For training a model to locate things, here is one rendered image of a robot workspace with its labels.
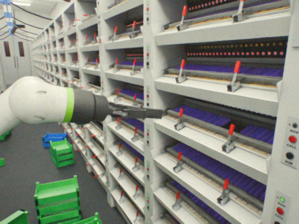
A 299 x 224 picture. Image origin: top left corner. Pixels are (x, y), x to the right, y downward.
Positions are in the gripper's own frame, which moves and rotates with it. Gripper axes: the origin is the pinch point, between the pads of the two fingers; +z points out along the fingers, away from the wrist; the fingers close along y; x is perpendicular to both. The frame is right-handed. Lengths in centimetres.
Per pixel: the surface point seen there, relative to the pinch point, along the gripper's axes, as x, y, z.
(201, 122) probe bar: -2.5, -3.6, 25.9
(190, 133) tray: -7.4, -5.0, 22.8
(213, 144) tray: -7.6, 8.2, 22.4
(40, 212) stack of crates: -95, -96, -16
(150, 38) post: 29.1, -32.8, 12.6
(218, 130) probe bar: -2.9, 6.0, 25.9
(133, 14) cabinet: 53, -91, 28
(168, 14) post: 41, -30, 18
